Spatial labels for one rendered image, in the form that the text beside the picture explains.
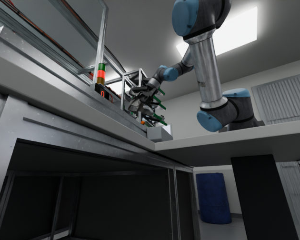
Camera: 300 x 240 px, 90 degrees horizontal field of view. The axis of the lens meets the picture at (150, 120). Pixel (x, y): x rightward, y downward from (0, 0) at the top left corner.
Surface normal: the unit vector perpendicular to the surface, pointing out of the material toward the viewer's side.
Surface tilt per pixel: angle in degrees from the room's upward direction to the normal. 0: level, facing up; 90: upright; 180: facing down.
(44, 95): 90
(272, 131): 90
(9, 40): 90
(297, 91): 90
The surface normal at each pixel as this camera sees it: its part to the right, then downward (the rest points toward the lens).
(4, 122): 0.92, -0.15
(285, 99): -0.54, -0.29
